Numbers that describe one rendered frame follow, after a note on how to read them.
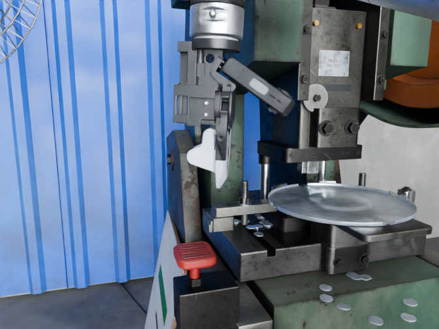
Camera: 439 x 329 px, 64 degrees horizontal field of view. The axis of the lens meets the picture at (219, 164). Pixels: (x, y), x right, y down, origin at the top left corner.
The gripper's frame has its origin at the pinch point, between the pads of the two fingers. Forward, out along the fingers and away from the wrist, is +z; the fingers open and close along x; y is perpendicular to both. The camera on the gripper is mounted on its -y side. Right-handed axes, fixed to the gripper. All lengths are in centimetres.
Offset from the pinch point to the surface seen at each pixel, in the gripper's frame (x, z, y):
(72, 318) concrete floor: -82, 93, 75
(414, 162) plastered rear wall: -199, 29, -110
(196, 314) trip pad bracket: 4.6, 20.2, 2.6
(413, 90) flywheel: -50, -16, -44
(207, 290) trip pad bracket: 3.7, 16.6, 1.2
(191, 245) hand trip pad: 0.0, 11.3, 4.7
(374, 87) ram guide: -25.6, -15.4, -27.4
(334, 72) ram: -25.6, -18.1, -19.1
